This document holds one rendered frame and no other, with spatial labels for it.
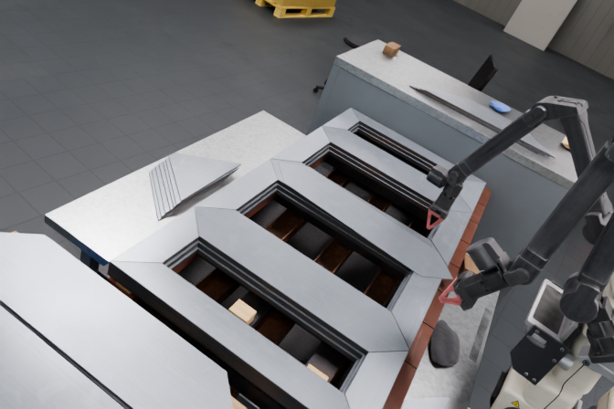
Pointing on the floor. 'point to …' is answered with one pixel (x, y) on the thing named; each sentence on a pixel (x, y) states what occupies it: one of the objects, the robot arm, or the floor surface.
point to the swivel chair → (484, 74)
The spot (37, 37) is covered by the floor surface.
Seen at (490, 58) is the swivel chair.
